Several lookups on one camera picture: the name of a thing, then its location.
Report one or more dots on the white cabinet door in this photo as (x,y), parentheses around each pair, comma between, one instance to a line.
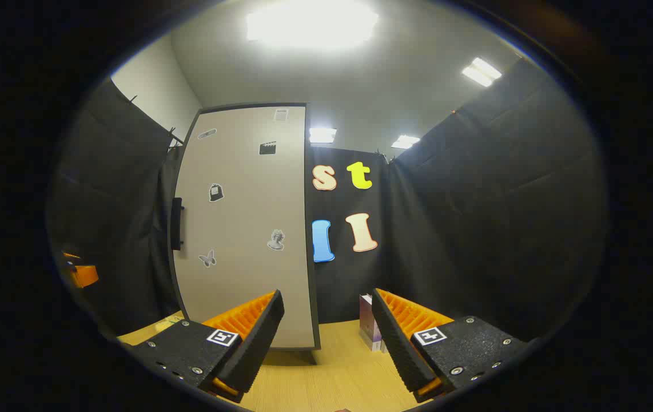
(241,217)

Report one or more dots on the purple cover book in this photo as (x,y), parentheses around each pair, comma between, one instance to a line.
(369,323)

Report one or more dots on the ceiling light panel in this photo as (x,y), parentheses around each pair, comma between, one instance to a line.
(322,135)
(405,142)
(481,72)
(312,23)

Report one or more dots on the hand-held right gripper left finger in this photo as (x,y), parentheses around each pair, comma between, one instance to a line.
(258,343)

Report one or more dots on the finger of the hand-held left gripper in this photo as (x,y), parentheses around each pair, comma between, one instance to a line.
(70,255)
(86,276)

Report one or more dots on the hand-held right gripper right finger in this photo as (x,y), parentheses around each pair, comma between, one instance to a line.
(398,343)

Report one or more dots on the black backdrop cloth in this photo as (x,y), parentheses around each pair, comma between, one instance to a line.
(475,200)

